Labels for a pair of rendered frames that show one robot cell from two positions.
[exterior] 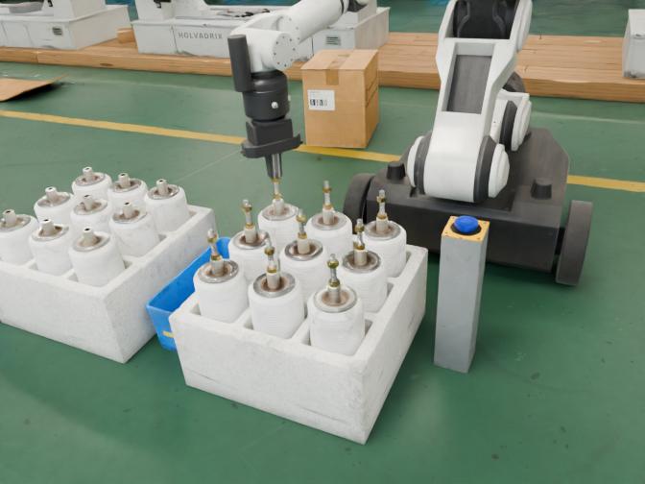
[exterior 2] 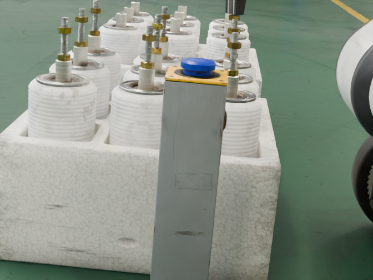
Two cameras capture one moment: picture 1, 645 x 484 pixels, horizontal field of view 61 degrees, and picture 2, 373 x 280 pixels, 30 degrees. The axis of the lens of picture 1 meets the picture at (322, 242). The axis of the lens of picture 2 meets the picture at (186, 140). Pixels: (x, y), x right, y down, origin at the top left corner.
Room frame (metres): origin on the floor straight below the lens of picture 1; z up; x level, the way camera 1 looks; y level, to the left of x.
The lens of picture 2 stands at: (0.49, -0.96, 0.48)
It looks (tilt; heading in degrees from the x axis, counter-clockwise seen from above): 17 degrees down; 65
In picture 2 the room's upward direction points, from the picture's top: 5 degrees clockwise
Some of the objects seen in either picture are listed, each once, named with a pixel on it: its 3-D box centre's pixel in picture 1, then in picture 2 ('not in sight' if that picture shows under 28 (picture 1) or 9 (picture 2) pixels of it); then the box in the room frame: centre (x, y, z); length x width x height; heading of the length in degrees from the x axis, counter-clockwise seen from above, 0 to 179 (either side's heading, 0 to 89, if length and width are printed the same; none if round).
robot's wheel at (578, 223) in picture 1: (573, 243); not in sight; (1.08, -0.59, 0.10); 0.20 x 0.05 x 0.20; 154
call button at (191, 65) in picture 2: (465, 225); (197, 69); (0.83, -0.26, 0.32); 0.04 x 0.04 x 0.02
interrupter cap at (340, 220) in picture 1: (328, 221); (228, 78); (1.00, -0.02, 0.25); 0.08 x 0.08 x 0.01
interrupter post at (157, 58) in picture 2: (302, 244); (155, 63); (0.90, 0.04, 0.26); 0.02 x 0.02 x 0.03
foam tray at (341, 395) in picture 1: (309, 315); (147, 168); (0.90, 0.04, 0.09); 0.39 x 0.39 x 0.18; 63
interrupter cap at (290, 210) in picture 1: (279, 212); (229, 64); (1.05, 0.09, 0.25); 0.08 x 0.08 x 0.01
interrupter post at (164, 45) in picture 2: (250, 233); (161, 50); (0.95, 0.14, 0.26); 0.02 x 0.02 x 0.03
